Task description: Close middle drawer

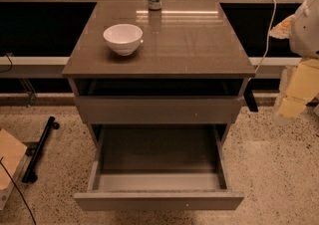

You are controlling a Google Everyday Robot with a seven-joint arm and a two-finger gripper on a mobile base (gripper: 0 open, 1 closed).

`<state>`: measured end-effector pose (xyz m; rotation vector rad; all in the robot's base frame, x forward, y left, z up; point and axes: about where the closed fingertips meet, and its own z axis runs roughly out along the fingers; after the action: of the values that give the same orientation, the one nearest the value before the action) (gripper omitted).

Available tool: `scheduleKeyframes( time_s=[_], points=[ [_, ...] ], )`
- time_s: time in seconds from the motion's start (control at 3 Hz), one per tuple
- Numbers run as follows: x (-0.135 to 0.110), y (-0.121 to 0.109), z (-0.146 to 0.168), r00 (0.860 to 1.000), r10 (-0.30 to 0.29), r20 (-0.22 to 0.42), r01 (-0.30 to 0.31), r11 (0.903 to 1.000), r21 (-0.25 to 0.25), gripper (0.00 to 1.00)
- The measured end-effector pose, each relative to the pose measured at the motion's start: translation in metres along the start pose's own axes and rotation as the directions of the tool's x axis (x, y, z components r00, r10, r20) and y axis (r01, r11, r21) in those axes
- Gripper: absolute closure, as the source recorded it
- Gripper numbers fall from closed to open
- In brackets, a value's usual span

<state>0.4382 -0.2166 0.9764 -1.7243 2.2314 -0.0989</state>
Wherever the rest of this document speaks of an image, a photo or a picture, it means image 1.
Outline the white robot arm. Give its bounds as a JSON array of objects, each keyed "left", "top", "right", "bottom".
[{"left": 278, "top": 0, "right": 319, "bottom": 119}]

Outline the grey drawer cabinet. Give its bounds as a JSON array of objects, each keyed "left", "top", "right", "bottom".
[{"left": 63, "top": 0, "right": 255, "bottom": 139}]

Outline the white ceramic bowl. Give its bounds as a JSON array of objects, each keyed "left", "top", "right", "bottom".
[{"left": 103, "top": 24, "right": 143, "bottom": 56}]

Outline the black metal bar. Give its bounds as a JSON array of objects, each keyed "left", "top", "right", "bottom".
[{"left": 22, "top": 116, "right": 60, "bottom": 183}]

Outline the white cable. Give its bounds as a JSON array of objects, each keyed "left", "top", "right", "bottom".
[{"left": 253, "top": 0, "right": 278, "bottom": 74}]

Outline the wooden board on frame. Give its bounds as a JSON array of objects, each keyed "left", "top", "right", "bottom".
[{"left": 0, "top": 128, "right": 27, "bottom": 210}]

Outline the black cable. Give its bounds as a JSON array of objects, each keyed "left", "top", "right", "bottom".
[{"left": 0, "top": 156, "right": 38, "bottom": 225}]

